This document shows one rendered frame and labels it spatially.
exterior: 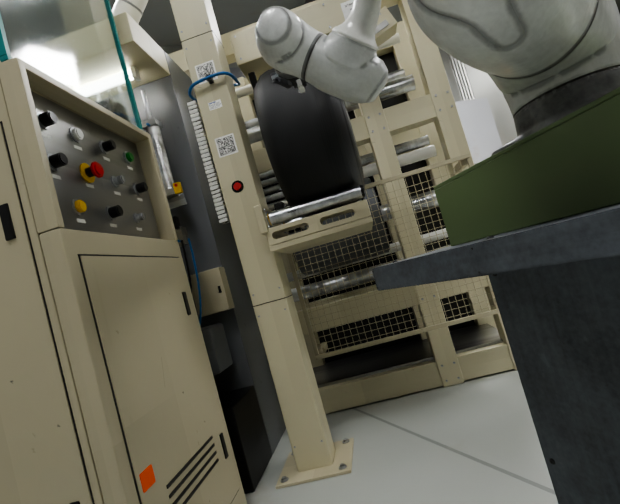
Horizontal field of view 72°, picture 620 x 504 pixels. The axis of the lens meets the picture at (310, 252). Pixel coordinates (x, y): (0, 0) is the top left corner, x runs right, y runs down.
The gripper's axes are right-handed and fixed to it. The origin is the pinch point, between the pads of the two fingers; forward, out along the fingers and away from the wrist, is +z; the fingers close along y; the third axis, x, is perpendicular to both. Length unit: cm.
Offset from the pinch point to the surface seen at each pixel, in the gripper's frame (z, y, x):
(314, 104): 10.1, -2.1, 4.2
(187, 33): 36, 37, -42
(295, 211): 18.0, 14.5, 34.3
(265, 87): 15.6, 11.9, -7.5
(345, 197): 18.1, -3.1, 34.7
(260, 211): 14.6, 25.5, 31.0
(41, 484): -54, 69, 74
